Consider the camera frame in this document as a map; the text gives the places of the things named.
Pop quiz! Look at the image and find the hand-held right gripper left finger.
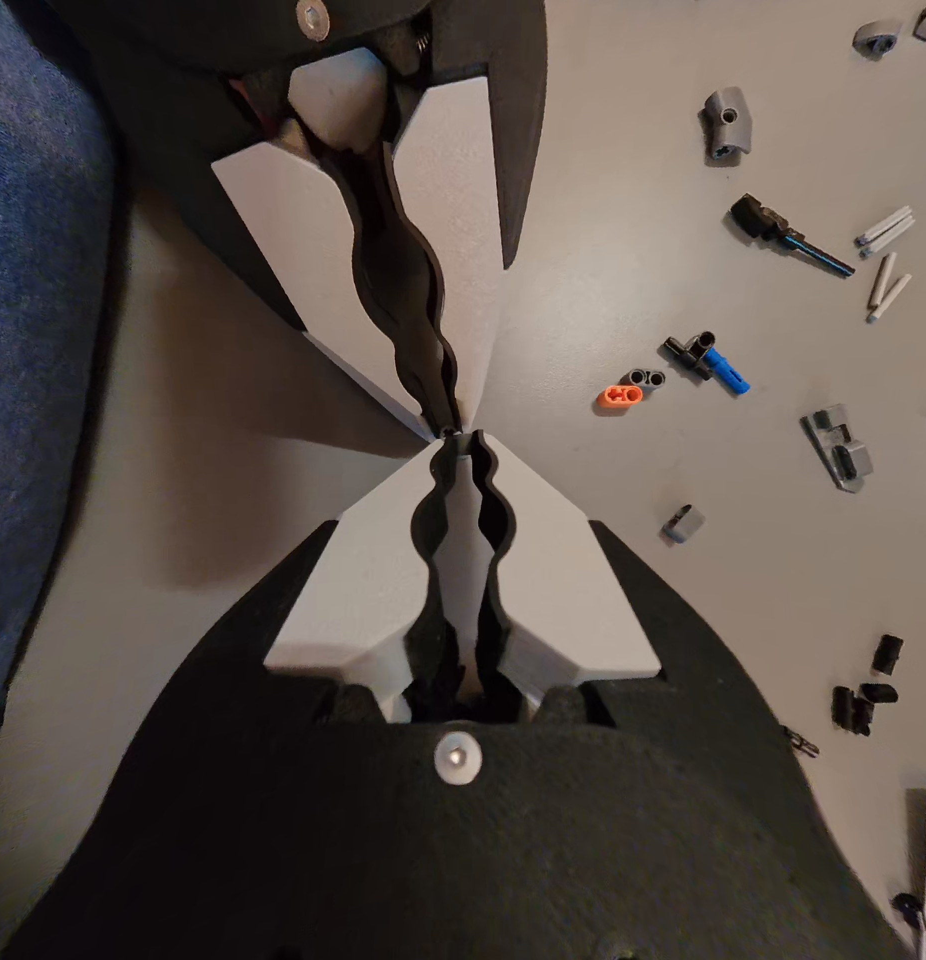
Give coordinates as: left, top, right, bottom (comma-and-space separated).
264, 437, 464, 723

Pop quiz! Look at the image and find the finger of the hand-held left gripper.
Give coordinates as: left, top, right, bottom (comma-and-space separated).
210, 47, 444, 444
390, 77, 510, 430

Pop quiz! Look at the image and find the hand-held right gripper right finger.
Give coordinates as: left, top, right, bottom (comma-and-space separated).
470, 431, 663, 723

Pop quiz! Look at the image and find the grey slope lego brick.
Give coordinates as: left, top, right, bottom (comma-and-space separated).
661, 504, 706, 545

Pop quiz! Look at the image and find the grey curved lego panel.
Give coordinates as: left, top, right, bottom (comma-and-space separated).
703, 86, 754, 168

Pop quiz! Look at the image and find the black lego axle assembly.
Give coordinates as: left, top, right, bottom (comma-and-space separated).
729, 193, 856, 280

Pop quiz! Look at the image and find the dark grey lego plate assembly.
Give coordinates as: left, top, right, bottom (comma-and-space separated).
800, 403, 875, 494

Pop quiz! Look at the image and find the thin light grey lego axle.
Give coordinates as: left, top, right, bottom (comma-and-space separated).
866, 272, 914, 325
868, 251, 899, 312

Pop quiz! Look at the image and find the dark grey curved lego piece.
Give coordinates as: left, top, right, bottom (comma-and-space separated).
853, 21, 905, 60

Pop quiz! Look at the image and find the black connector with blue pin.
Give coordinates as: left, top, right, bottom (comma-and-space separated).
663, 331, 752, 396

